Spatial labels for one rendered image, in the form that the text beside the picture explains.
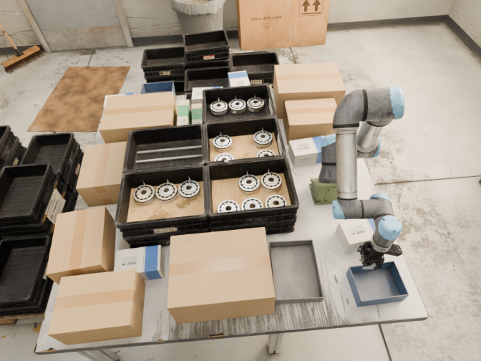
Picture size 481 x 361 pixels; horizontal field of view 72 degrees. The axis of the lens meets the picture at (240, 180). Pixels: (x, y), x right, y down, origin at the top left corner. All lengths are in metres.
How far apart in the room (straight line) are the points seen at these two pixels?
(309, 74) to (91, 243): 1.57
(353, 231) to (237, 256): 0.56
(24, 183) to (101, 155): 0.78
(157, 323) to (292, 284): 0.59
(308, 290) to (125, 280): 0.76
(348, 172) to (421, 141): 2.10
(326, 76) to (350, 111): 0.99
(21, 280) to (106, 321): 1.09
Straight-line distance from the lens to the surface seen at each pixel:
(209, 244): 1.40
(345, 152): 1.28
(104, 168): 1.85
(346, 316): 1.53
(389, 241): 1.32
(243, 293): 1.31
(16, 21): 4.96
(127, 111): 2.07
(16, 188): 2.57
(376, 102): 1.28
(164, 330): 1.52
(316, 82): 2.17
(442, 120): 3.65
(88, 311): 1.47
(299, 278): 1.55
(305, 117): 1.96
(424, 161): 3.19
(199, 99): 2.23
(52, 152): 2.85
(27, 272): 2.44
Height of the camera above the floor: 2.13
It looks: 51 degrees down
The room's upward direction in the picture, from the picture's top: 3 degrees counter-clockwise
